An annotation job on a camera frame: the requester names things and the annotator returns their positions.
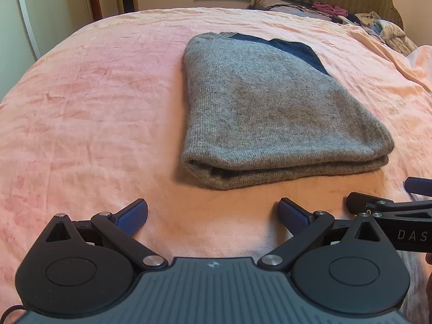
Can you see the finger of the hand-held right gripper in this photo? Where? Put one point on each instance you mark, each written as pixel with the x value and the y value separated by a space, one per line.
pixel 362 200
pixel 420 185

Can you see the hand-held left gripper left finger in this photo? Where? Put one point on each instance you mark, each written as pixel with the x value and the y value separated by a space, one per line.
pixel 132 214

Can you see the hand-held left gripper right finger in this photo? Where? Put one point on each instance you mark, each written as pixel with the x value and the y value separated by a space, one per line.
pixel 293 216

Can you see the grey sweater with navy sleeves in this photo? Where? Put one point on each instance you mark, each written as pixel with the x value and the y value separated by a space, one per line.
pixel 263 108

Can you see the pile of mixed clothes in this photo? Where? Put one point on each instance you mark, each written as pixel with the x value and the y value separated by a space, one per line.
pixel 388 30

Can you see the person's right hand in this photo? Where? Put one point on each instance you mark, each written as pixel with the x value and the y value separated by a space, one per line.
pixel 429 276

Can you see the pink bed sheet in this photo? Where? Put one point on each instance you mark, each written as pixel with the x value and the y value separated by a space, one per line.
pixel 84 108

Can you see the pink garment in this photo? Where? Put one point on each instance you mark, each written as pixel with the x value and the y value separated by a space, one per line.
pixel 325 7

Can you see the white wardrobe door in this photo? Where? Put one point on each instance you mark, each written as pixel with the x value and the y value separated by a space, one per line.
pixel 57 6

